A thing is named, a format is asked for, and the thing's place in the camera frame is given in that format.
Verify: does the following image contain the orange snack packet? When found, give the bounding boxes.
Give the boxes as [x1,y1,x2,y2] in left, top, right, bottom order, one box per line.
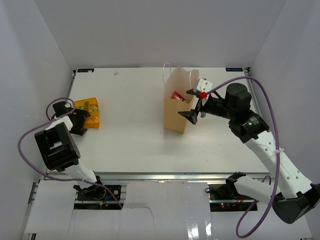
[171,91,184,101]

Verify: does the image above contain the large yellow snack bag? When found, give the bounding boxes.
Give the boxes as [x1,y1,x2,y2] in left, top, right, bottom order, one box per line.
[75,97,100,129]

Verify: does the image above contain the magenta candy packet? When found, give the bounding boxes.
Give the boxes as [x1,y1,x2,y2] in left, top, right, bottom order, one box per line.
[179,97,190,104]

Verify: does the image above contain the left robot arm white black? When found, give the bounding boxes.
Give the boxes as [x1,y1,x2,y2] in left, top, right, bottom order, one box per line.
[34,101,106,198]

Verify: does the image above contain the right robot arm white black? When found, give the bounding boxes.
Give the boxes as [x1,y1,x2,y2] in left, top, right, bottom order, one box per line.
[179,81,320,224]

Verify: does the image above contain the brown paper bag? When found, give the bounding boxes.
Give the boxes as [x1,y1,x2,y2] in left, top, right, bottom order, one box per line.
[162,62,199,134]

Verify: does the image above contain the blue label right corner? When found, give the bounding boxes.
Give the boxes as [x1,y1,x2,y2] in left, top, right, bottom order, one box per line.
[225,67,244,72]

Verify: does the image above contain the blue label corner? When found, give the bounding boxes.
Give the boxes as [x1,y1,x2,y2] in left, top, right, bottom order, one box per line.
[77,68,95,73]
[225,67,244,72]

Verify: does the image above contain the blue label left corner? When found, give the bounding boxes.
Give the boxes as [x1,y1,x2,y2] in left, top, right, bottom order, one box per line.
[77,68,95,73]

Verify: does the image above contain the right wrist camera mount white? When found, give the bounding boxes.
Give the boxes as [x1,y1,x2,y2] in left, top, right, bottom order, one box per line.
[193,78,213,100]

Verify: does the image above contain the aluminium table front rail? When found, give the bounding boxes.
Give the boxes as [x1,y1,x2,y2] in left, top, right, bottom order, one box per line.
[44,172,273,181]

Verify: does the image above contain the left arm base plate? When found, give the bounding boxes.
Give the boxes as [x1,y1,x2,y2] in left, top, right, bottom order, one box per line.
[73,185,122,203]

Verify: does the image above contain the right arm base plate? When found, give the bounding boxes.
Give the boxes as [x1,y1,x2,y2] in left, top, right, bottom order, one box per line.
[204,172,254,213]

